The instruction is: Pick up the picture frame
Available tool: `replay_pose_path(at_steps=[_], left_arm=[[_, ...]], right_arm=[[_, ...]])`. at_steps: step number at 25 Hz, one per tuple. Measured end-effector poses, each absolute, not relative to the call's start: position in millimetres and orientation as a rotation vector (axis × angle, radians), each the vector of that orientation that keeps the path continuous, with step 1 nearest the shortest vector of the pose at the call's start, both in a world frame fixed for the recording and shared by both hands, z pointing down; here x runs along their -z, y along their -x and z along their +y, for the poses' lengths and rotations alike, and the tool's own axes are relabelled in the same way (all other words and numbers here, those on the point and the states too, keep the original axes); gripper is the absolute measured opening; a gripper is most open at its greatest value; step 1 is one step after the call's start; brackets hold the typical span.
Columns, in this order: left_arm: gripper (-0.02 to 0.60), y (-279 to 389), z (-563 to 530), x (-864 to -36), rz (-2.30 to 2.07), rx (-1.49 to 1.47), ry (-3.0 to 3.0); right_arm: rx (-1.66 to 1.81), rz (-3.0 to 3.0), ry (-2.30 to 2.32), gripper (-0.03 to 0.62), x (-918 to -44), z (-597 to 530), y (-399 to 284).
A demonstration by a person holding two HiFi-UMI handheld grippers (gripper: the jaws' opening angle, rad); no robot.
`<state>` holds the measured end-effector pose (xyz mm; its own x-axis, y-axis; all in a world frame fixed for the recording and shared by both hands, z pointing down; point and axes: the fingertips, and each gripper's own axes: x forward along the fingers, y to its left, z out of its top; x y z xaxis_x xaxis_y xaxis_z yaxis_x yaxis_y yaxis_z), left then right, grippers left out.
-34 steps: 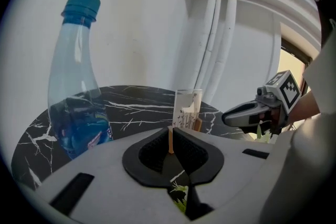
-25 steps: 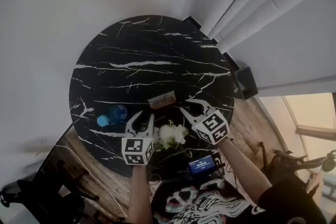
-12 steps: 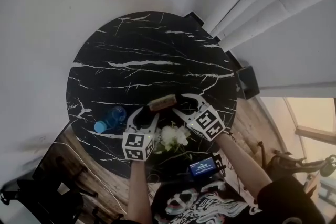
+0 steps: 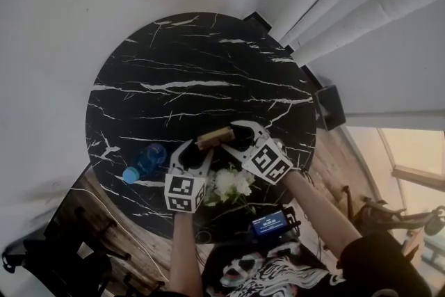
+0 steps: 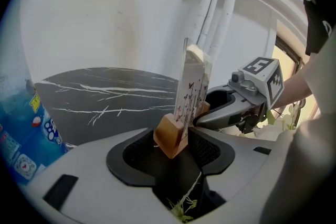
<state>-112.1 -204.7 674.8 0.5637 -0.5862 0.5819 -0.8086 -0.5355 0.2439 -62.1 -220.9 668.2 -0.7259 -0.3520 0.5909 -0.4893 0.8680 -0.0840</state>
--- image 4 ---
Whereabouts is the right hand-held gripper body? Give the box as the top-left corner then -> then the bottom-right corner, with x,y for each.
242,138 -> 293,185

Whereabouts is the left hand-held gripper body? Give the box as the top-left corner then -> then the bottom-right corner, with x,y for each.
163,168 -> 209,216

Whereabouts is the small wooden box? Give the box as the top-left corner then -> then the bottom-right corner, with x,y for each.
195,126 -> 236,152

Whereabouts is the person's left forearm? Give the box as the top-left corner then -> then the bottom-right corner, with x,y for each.
169,211 -> 204,297

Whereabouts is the person's right forearm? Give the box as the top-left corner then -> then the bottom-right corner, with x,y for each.
283,170 -> 363,258

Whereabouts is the round black marble table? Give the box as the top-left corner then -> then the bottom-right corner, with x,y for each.
85,12 -> 318,244

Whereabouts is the blue plastic bottle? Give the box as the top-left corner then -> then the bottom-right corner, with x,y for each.
122,143 -> 168,184

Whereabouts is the white flower bouquet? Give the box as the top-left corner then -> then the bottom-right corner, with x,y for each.
203,163 -> 259,216

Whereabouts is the small black screen device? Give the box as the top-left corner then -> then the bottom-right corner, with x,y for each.
250,210 -> 290,238

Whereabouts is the black floor bin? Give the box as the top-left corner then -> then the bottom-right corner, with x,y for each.
314,84 -> 347,131

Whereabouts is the black printed shirt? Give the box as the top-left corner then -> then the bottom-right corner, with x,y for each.
201,232 -> 432,297

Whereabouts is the wooden chair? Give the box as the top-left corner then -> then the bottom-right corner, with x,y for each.
357,198 -> 445,265

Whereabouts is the black office chair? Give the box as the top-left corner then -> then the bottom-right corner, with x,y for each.
0,204 -> 166,297

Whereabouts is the bright window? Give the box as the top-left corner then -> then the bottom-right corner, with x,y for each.
343,127 -> 445,265

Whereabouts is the thick white pipe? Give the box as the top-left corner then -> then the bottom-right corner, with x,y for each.
293,0 -> 445,65

